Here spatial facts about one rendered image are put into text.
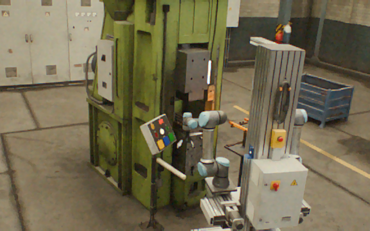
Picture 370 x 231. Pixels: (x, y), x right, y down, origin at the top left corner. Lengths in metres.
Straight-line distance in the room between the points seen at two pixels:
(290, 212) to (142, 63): 2.10
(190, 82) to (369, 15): 8.63
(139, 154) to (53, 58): 4.92
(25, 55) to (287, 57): 6.81
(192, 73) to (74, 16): 5.36
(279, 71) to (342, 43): 9.76
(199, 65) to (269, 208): 1.66
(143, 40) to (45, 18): 4.95
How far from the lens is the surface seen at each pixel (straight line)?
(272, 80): 2.69
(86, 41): 8.97
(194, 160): 4.15
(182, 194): 4.30
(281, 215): 2.95
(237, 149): 4.34
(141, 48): 4.02
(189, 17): 3.88
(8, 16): 8.64
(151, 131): 3.46
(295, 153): 3.42
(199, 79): 3.90
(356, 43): 12.12
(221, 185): 3.25
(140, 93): 4.13
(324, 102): 7.37
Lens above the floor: 2.45
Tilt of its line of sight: 20 degrees down
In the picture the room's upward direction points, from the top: 3 degrees clockwise
